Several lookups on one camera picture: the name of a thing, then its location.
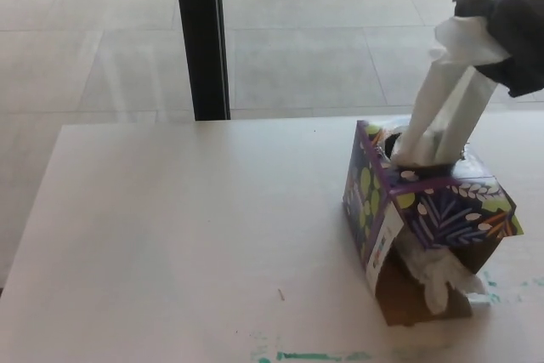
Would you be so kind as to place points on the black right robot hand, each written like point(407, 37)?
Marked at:
point(525, 31)

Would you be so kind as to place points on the white pulled tissue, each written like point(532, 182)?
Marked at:
point(463, 40)

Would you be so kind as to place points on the purple floral tissue box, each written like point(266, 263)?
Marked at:
point(446, 212)

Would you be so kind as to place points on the crumpled white tissue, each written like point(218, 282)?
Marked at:
point(433, 278)

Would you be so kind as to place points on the black window frame post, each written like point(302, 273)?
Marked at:
point(200, 40)

